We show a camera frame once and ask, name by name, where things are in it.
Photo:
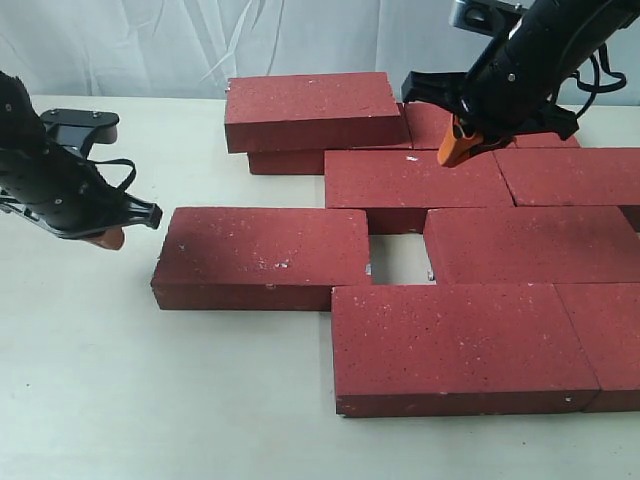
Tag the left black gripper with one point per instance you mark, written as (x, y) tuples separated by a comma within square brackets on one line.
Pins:
[(73, 197)]

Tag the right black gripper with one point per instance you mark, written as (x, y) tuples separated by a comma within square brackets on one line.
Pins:
[(513, 86)]

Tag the red brick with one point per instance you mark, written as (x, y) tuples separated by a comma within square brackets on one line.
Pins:
[(311, 112), (396, 188), (571, 176), (257, 258)]

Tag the red brick top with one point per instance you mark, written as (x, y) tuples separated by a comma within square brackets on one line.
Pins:
[(311, 112)]

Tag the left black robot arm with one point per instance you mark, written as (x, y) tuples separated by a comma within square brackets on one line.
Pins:
[(21, 126)]

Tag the back right base brick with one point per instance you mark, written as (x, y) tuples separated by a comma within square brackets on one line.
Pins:
[(428, 123)]

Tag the hidden centre base brick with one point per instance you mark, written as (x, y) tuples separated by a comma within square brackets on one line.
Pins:
[(582, 244)]

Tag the back left base brick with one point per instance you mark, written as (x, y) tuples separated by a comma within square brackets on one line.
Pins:
[(297, 162)]

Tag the front left base brick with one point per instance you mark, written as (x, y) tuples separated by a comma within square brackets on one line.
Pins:
[(453, 350)]

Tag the front right base brick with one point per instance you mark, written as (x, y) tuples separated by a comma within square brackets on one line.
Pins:
[(605, 318)]

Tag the pale blue backdrop cloth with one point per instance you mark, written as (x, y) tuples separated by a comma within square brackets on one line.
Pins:
[(190, 49)]

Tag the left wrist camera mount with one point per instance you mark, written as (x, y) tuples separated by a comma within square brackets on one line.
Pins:
[(79, 130)]

